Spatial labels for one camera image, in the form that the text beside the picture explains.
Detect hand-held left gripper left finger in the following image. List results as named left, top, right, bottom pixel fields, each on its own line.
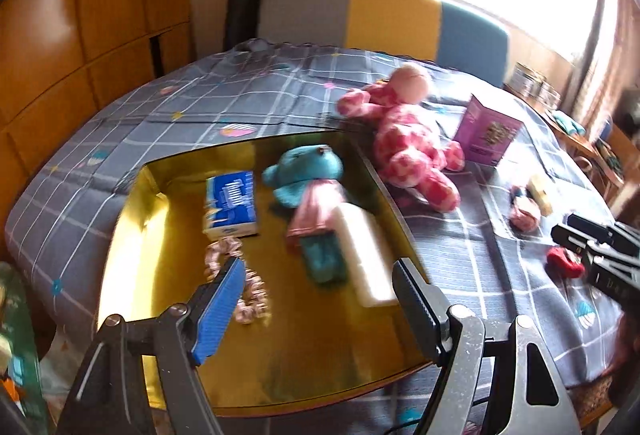
left=57, top=256, right=247, bottom=435

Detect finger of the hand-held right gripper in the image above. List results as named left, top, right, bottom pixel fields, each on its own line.
left=567, top=213, right=629, bottom=242
left=550, top=223, right=609, bottom=262

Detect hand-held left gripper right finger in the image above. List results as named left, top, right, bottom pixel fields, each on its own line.
left=392, top=258, right=584, bottom=435

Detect small red plush toy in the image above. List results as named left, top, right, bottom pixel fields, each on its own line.
left=547, top=246, right=586, bottom=279

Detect pink scrunchie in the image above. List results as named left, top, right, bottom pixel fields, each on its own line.
left=235, top=267, right=271, bottom=327
left=204, top=237, right=244, bottom=279

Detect pink towel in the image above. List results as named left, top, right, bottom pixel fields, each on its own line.
left=509, top=185, right=542, bottom=232

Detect beige packet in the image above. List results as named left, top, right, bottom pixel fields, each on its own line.
left=527, top=175, right=554, bottom=216

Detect white foam block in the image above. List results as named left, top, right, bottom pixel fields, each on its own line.
left=332, top=203, right=401, bottom=309

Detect gold box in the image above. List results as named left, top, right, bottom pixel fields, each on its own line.
left=95, top=130, right=432, bottom=417

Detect blue tissue pack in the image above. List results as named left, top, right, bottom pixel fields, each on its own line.
left=202, top=170, right=261, bottom=239

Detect teal plush bear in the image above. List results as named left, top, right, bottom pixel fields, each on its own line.
left=262, top=145, right=351, bottom=286

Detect dark folded umbrella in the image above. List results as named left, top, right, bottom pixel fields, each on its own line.
left=595, top=137, right=626, bottom=176

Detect wooden side desk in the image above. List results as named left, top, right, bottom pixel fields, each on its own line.
left=502, top=82, right=626, bottom=202

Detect teal cloth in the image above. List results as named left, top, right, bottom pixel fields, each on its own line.
left=550, top=111, right=586, bottom=136

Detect woven brown basket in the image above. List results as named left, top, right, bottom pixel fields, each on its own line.
left=570, top=380, right=619, bottom=421

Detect small white carton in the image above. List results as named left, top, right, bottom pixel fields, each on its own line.
left=535, top=80, right=561, bottom=108

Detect purple carton box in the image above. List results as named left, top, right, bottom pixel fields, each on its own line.
left=452, top=94, right=525, bottom=168

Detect tins on side table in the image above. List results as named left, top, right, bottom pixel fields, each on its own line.
left=511, top=63, right=539, bottom=96

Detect pink spotted plush toy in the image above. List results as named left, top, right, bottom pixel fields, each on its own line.
left=336, top=62, right=466, bottom=214

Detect long beige curtain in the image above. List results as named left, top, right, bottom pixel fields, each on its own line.
left=570, top=0, right=640, bottom=142

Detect green printed bag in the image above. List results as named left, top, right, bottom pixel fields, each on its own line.
left=0, top=262, right=51, bottom=421

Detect grey yellow blue headboard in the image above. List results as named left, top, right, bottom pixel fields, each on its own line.
left=257, top=0, right=511, bottom=88

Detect black rolled mat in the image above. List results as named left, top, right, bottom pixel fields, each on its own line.
left=222, top=0, right=271, bottom=50

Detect wooden wardrobe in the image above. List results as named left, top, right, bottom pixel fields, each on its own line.
left=0, top=0, right=194, bottom=226

